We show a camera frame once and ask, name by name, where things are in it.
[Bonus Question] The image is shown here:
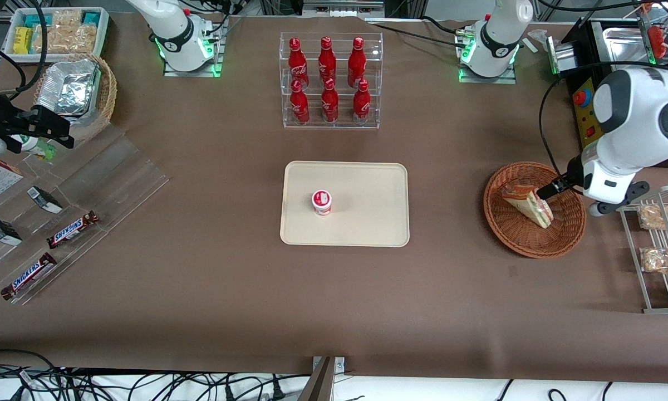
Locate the brown wicker basket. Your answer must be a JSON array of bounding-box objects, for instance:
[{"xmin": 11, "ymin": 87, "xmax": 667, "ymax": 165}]
[{"xmin": 483, "ymin": 162, "xmax": 587, "ymax": 259}]

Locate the tan wicker basket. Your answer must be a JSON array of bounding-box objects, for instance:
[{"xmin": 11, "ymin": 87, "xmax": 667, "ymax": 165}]
[{"xmin": 32, "ymin": 53, "xmax": 117, "ymax": 143}]

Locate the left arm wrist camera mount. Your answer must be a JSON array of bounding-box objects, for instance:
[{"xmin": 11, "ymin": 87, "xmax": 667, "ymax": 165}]
[{"xmin": 589, "ymin": 181, "xmax": 650, "ymax": 217}]

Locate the triangle sandwich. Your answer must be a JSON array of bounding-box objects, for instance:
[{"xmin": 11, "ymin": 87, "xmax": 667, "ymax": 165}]
[{"xmin": 501, "ymin": 184, "xmax": 553, "ymax": 229}]

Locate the clear bagged pastry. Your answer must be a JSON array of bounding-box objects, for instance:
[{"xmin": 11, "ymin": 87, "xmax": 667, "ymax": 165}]
[
  {"xmin": 637, "ymin": 204, "xmax": 668, "ymax": 231},
  {"xmin": 640, "ymin": 247, "xmax": 668, "ymax": 274}
]

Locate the small black carton box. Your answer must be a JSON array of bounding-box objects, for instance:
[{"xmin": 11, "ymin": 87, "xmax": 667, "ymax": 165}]
[
  {"xmin": 27, "ymin": 187, "xmax": 63, "ymax": 214},
  {"xmin": 0, "ymin": 217, "xmax": 23, "ymax": 246}
]

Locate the clear acrylic tiered stand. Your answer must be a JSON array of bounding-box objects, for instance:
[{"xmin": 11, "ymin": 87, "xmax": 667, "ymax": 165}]
[{"xmin": 0, "ymin": 123, "xmax": 170, "ymax": 307}]

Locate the white plastic snack bin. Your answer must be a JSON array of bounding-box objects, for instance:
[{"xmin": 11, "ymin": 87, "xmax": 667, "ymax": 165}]
[{"xmin": 3, "ymin": 7, "xmax": 110, "ymax": 63}]

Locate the silver wire rack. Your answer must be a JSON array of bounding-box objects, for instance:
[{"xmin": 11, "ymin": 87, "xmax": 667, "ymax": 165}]
[{"xmin": 618, "ymin": 185, "xmax": 668, "ymax": 314}]

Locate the yellow snack packet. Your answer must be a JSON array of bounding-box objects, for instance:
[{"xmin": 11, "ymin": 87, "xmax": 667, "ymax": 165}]
[{"xmin": 13, "ymin": 27, "xmax": 34, "ymax": 55}]

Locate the silver foil container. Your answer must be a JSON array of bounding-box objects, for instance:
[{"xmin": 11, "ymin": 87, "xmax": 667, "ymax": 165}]
[{"xmin": 36, "ymin": 58, "xmax": 101, "ymax": 118}]

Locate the green bottle white cap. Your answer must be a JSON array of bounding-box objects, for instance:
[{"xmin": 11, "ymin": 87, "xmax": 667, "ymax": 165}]
[{"xmin": 10, "ymin": 134, "xmax": 57, "ymax": 160}]

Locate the silver block green light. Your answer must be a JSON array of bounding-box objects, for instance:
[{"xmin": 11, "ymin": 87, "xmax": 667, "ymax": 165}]
[{"xmin": 546, "ymin": 36, "xmax": 577, "ymax": 76}]

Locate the Snickers chocolate bar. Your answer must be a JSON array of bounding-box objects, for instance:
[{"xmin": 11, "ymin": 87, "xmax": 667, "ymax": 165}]
[
  {"xmin": 47, "ymin": 211, "xmax": 100, "ymax": 249},
  {"xmin": 1, "ymin": 253, "xmax": 57, "ymax": 301}
]

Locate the brown table covering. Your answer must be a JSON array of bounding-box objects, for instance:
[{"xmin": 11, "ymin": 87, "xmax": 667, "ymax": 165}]
[{"xmin": 0, "ymin": 11, "xmax": 668, "ymax": 385}]

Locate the clear acrylic bottle rack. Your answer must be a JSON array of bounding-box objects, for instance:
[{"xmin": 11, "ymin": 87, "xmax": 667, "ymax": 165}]
[{"xmin": 279, "ymin": 32, "xmax": 384, "ymax": 130}]

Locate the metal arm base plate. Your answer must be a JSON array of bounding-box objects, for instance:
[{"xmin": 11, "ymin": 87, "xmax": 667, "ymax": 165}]
[
  {"xmin": 163, "ymin": 17, "xmax": 224, "ymax": 77},
  {"xmin": 458, "ymin": 51, "xmax": 517, "ymax": 85}
]

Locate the steel pan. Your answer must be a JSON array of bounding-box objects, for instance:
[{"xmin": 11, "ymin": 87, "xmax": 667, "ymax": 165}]
[{"xmin": 601, "ymin": 25, "xmax": 655, "ymax": 76}]

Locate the aluminium frame bracket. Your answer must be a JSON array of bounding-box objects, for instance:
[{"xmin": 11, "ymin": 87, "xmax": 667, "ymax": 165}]
[{"xmin": 298, "ymin": 356, "xmax": 346, "ymax": 401}]

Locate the red white yogurt cup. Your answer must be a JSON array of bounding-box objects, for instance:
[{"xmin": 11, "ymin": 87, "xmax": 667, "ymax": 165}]
[{"xmin": 312, "ymin": 190, "xmax": 333, "ymax": 216}]

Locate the beige plastic tray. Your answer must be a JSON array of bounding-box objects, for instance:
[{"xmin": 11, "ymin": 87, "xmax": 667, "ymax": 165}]
[{"xmin": 280, "ymin": 161, "xmax": 410, "ymax": 247}]

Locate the red cola bottle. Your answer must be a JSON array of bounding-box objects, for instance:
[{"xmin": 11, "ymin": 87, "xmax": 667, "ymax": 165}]
[
  {"xmin": 352, "ymin": 79, "xmax": 371, "ymax": 124},
  {"xmin": 348, "ymin": 37, "xmax": 366, "ymax": 89},
  {"xmin": 318, "ymin": 36, "xmax": 337, "ymax": 84},
  {"xmin": 289, "ymin": 79, "xmax": 311, "ymax": 124},
  {"xmin": 321, "ymin": 78, "xmax": 339, "ymax": 123},
  {"xmin": 288, "ymin": 37, "xmax": 310, "ymax": 90}
]

